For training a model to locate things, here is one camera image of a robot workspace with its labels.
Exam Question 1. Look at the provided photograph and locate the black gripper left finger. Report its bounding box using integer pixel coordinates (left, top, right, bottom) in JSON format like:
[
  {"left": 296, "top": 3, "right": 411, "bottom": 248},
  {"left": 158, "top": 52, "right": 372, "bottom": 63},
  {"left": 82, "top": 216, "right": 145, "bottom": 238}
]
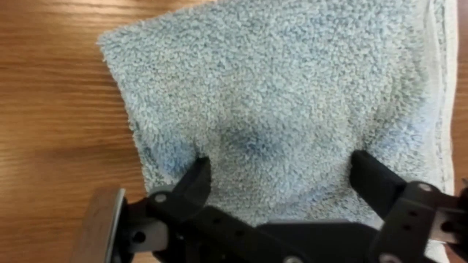
[{"left": 145, "top": 155, "right": 265, "bottom": 263}]

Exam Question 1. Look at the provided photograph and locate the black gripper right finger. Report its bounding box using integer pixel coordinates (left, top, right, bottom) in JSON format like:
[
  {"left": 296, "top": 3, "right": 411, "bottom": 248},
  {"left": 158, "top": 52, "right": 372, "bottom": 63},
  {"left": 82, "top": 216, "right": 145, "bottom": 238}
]
[{"left": 349, "top": 149, "right": 441, "bottom": 263}]

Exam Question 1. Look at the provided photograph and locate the light blue terry towel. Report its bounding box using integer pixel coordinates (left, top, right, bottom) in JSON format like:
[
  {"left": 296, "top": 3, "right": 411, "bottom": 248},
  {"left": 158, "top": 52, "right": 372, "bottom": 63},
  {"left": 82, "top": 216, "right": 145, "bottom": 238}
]
[{"left": 96, "top": 0, "right": 460, "bottom": 263}]

